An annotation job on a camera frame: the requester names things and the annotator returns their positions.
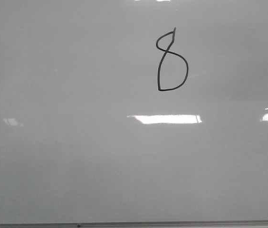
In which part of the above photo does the grey aluminium whiteboard frame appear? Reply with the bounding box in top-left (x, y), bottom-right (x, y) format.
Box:
top-left (0, 220), bottom-right (268, 228)

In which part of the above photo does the white glossy whiteboard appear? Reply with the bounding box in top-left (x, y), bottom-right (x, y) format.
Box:
top-left (0, 0), bottom-right (268, 223)

